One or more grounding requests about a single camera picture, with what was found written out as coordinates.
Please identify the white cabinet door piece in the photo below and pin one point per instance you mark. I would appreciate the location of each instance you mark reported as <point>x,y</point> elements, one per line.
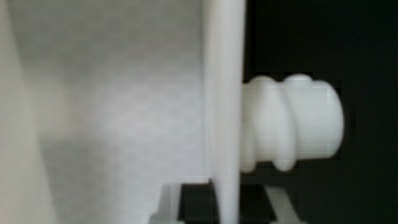
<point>293,123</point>

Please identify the white cabinet body box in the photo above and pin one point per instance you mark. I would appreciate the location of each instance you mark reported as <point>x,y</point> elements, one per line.
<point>120,110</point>

